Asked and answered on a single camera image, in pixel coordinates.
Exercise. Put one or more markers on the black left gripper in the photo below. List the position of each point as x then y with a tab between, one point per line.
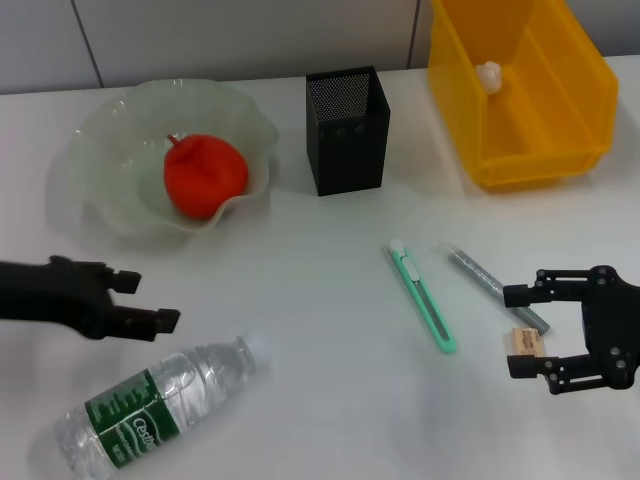
50	295

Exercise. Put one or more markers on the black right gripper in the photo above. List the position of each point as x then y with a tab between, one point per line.
615	325

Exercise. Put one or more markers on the clear green-label water bottle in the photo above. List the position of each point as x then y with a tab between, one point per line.
165	395

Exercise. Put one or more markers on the mint green utility knife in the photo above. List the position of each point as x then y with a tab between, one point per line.
420	295

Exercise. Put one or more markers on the white paper ball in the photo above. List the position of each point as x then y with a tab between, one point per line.
489	76

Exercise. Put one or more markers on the tan rubber eraser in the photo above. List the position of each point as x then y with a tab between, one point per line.
527	342

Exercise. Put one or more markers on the grey silver marker pen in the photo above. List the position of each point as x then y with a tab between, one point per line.
475	272

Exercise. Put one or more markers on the translucent green glass fruit plate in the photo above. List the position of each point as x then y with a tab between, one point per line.
110	165

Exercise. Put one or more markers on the black mesh pen holder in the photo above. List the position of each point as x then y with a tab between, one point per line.
345	160

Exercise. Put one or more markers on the yellow plastic storage bin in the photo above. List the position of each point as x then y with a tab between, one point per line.
530	130

